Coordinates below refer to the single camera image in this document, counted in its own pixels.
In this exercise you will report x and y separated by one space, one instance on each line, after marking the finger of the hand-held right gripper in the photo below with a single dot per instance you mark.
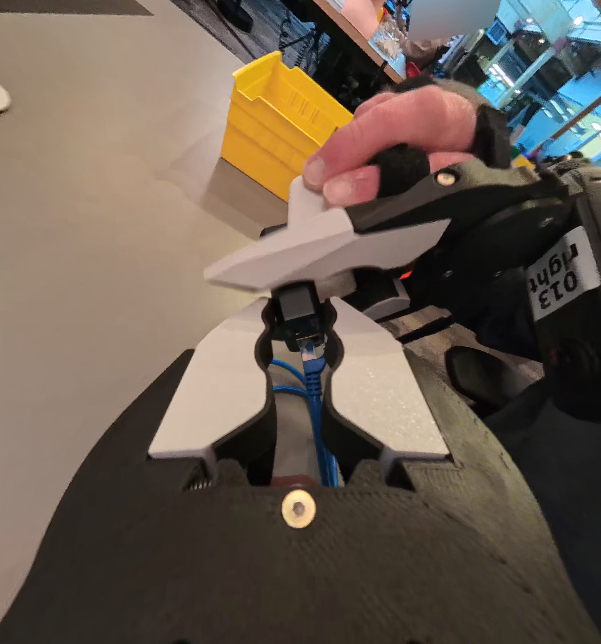
305 251
388 306

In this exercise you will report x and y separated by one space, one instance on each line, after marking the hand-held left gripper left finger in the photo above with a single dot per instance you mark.
215 397

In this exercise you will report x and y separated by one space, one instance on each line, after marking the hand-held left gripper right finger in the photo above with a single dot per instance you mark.
386 397

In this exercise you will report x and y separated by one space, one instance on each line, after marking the black network adapter box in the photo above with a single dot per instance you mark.
296 304

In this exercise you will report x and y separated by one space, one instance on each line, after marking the yellow plastic bin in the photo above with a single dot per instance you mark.
270 131

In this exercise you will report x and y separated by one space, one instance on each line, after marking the person's right hand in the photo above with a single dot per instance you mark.
411 120

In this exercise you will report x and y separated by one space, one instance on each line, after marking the wooden desk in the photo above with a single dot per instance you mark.
355 30

